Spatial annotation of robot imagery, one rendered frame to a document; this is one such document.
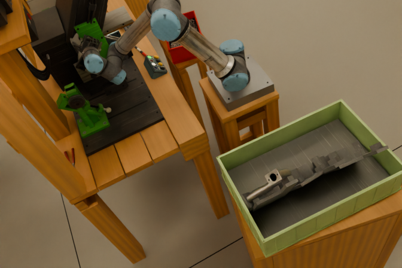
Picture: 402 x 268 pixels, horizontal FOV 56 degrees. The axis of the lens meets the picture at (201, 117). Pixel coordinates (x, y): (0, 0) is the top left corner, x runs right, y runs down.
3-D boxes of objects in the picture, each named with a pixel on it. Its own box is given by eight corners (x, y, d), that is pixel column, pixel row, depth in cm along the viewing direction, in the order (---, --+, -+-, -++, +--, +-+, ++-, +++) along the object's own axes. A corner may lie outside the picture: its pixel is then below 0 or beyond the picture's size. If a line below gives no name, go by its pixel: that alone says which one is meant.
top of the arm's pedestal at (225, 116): (250, 63, 214) (250, 57, 211) (279, 99, 193) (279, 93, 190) (199, 85, 211) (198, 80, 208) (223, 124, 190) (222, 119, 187)
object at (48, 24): (82, 50, 237) (55, 5, 212) (93, 79, 218) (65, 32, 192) (54, 63, 235) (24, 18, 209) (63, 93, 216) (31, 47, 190)
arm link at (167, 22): (251, 63, 179) (165, -12, 148) (255, 86, 169) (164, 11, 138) (231, 76, 185) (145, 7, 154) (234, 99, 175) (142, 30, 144)
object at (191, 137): (126, 8, 285) (119, -9, 274) (211, 149, 190) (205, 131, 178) (109, 16, 283) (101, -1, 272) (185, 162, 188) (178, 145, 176)
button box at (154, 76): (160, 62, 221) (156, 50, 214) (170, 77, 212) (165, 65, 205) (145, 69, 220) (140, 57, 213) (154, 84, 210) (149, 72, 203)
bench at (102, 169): (154, 78, 342) (119, -6, 275) (230, 213, 247) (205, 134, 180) (82, 112, 333) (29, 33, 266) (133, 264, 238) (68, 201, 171)
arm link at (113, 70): (128, 63, 177) (109, 51, 171) (126, 80, 170) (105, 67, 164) (119, 72, 181) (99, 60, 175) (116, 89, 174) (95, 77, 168)
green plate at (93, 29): (110, 49, 208) (92, 14, 196) (113, 54, 201) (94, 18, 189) (91, 57, 206) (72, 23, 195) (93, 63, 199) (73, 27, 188)
